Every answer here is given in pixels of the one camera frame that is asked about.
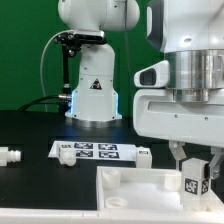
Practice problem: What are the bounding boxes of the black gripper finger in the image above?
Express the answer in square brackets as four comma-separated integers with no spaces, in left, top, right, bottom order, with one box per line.
[169,140,186,170]
[204,147,224,180]

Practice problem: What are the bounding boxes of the black base cables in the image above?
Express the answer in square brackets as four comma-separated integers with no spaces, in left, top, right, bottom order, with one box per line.
[18,94,73,112]

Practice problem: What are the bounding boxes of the white camera cable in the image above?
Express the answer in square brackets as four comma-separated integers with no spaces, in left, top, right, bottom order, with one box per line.
[39,29,73,113]

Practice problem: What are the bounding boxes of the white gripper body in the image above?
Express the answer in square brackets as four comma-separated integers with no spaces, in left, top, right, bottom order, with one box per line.
[133,89,224,147]

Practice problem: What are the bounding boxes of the white square table top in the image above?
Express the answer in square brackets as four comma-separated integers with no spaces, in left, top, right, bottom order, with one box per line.
[95,165,224,213]

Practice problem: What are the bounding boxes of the white sheet with tags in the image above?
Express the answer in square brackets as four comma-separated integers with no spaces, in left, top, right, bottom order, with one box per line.
[48,141,137,161]

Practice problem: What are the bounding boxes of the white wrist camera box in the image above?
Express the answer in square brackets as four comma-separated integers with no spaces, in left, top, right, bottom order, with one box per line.
[134,60,170,88]

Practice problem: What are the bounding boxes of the white L-shaped obstacle wall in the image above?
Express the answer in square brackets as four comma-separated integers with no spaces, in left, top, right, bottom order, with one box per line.
[0,208,224,224]

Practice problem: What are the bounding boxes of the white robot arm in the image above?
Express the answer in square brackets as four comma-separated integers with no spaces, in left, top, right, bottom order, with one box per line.
[58,0,224,178]

